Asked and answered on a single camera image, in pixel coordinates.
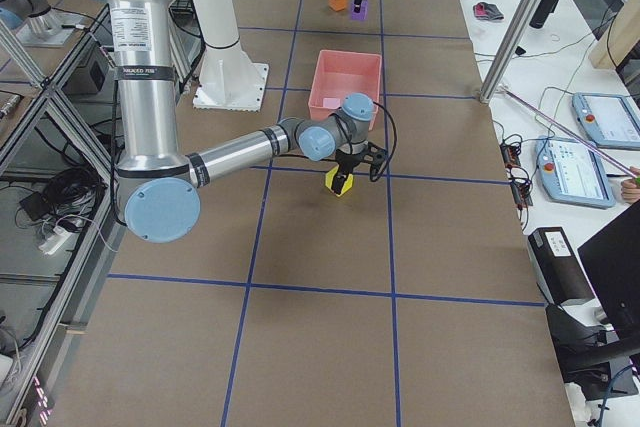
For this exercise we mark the yellow foam block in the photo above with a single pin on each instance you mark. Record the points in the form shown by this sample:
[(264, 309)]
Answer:
[(328, 180)]

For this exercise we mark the orange foam block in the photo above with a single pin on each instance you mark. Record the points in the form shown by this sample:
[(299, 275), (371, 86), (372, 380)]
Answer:
[(338, 5)]

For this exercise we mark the purple foam block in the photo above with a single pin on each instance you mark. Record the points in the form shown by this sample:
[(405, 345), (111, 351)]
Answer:
[(359, 12)]

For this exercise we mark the light pink foam block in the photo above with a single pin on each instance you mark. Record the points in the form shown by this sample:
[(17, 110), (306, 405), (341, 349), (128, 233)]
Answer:
[(331, 103)]

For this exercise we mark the pink plastic bin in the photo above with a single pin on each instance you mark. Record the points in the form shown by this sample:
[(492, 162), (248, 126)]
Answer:
[(341, 73)]

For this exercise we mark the person hand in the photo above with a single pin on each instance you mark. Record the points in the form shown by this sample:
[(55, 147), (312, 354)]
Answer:
[(630, 190)]

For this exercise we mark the grey pink cloth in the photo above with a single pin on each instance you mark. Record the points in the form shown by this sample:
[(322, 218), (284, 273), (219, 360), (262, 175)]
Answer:
[(487, 12)]

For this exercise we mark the red circuit board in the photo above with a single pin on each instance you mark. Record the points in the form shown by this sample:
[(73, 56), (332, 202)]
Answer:
[(519, 179)]

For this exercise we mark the black water bottle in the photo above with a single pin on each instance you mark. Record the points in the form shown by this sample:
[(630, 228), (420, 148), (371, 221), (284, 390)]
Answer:
[(542, 12)]

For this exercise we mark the near teach pendant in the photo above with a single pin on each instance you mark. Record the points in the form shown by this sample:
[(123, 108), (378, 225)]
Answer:
[(571, 174)]

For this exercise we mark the teach pendant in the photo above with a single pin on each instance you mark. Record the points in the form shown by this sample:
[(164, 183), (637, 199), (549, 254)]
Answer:
[(608, 120), (571, 174)]

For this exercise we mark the black box device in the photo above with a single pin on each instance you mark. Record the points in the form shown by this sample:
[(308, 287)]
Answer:
[(559, 274)]

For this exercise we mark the far teach pendant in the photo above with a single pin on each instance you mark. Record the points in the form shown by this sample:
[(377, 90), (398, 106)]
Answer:
[(608, 120)]

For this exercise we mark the black monitor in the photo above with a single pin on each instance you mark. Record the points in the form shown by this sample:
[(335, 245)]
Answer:
[(611, 261)]

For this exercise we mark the white power strip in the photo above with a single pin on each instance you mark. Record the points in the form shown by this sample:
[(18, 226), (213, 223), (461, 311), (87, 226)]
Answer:
[(54, 241)]

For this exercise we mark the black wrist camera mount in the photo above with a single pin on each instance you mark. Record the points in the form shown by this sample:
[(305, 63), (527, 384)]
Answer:
[(377, 158)]

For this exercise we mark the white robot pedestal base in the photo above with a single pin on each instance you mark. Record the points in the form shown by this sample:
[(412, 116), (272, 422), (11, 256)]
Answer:
[(228, 79)]

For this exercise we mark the aluminium frame post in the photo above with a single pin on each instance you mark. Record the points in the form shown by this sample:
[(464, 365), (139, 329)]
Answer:
[(523, 14)]

